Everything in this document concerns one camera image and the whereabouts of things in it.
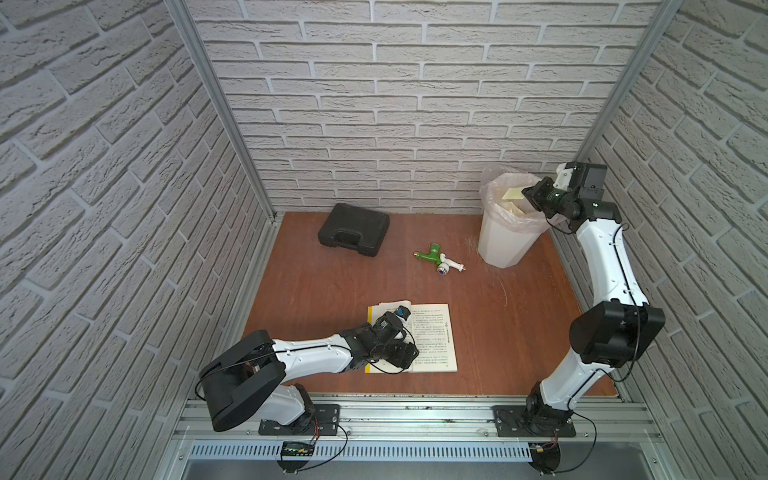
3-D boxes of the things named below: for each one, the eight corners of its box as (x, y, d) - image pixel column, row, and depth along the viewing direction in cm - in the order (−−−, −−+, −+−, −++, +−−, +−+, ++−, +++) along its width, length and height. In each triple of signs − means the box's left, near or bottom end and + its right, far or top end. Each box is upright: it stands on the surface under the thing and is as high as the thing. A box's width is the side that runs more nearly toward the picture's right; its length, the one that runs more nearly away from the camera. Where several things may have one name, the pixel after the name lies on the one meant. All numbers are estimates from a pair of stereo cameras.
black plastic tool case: (319, 244, 112) (316, 235, 107) (339, 210, 123) (337, 201, 119) (374, 258, 107) (374, 249, 103) (390, 222, 119) (390, 213, 115)
